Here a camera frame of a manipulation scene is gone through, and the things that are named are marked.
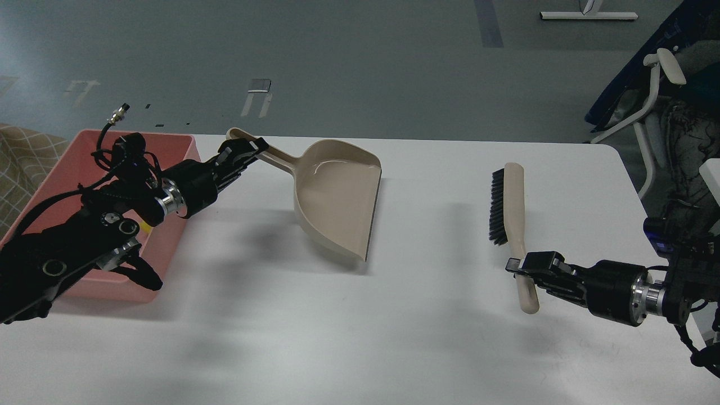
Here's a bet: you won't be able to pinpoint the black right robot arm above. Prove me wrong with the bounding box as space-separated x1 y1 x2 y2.
506 218 718 376

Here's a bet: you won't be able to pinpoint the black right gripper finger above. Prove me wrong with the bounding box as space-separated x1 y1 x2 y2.
505 251 583 282
534 279 587 307

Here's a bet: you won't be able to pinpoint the yellow green sponge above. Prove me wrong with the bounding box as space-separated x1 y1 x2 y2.
138 221 152 234

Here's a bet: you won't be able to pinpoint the seated person in teal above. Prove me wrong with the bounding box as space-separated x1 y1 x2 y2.
658 62 720 220

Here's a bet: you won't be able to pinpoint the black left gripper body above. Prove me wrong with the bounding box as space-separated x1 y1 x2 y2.
164 159 219 219

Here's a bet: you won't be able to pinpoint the white office chair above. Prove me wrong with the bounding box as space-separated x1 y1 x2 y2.
585 1 718 197

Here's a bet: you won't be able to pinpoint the beige checkered cloth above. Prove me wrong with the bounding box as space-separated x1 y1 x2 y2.
1 123 70 237

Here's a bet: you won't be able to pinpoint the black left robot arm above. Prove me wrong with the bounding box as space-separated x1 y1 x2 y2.
2 103 270 325

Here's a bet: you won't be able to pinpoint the white desk base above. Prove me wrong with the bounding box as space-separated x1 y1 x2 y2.
538 1 640 21

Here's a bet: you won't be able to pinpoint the beige hand brush black bristles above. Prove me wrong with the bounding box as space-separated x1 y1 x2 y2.
489 162 539 314

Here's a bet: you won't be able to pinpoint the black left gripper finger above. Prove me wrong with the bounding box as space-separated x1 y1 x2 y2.
219 141 269 192
217 138 265 169

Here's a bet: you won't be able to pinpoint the beige plastic dustpan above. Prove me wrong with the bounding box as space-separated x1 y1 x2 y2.
257 139 381 262

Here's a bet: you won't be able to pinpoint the pink plastic bin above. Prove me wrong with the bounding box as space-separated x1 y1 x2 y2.
20 130 200 303

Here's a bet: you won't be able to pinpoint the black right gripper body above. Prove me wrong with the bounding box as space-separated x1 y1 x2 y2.
583 260 665 327

